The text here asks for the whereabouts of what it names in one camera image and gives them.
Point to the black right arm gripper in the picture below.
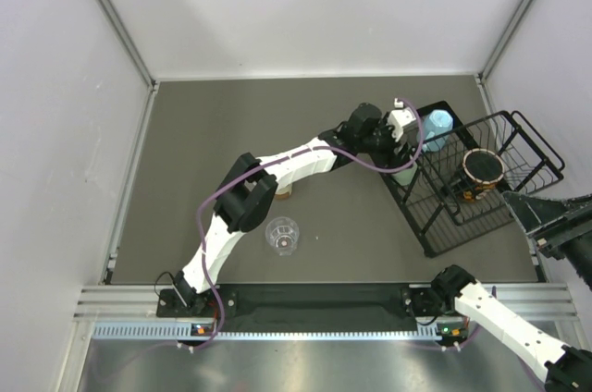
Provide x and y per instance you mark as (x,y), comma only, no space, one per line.
(535,213)

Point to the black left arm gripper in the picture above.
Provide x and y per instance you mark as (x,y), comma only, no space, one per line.
(388,159)

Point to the mint green cup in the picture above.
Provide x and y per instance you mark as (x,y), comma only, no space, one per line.
(405,177)

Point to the light blue ceramic mug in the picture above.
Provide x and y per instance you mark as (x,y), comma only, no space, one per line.
(436,127)

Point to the steel tumbler with cork base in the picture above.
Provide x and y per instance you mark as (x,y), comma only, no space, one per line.
(284,193)

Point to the clear plastic glass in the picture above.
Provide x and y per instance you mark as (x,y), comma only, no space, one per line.
(282,234)

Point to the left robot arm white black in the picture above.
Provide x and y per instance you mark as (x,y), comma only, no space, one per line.
(242,201)

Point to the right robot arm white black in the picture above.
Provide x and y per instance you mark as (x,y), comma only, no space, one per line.
(559,365)

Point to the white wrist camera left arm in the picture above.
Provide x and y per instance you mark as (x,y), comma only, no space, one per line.
(400,117)

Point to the black wire dish rack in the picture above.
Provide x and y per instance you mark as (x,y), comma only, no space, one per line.
(453,193)

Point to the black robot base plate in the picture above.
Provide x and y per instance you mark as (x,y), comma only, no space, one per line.
(311,308)

